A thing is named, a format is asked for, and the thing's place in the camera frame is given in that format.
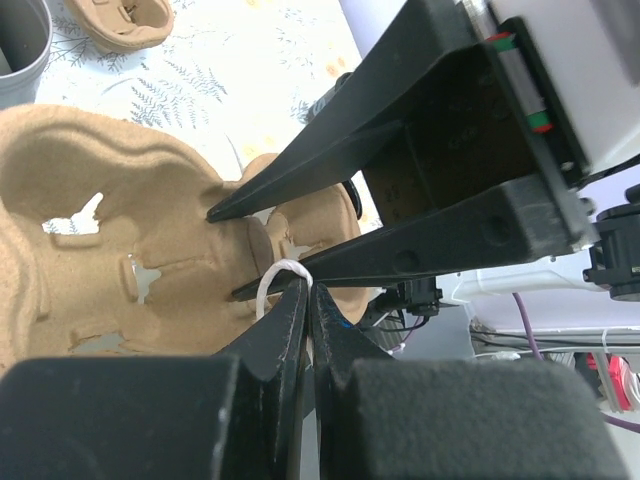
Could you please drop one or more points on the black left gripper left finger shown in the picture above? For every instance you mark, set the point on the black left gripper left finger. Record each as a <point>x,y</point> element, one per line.
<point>232,415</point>

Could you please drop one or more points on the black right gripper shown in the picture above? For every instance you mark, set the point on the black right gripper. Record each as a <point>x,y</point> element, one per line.
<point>464,144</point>

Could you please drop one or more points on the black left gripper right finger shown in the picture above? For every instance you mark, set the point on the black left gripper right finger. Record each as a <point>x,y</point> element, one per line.
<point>383,418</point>

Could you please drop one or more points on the brown cardboard cup carrier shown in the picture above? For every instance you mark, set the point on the brown cardboard cup carrier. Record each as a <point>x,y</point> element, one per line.
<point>104,231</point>

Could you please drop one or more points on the light blue paper bag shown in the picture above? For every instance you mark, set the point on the light blue paper bag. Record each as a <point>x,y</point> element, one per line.
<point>276,279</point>

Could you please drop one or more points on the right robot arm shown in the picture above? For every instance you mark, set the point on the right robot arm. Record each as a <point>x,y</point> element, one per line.
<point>590,49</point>

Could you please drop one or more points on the floral patterned table mat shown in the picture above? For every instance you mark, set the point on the floral patterned table mat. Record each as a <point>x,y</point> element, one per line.
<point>234,80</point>

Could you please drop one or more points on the grey cylindrical straw holder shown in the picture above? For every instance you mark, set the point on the grey cylindrical straw holder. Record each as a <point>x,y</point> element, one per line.
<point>26,38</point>

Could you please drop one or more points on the aluminium frame rail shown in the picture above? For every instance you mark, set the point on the aluminium frame rail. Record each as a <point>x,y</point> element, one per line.
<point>614,341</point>

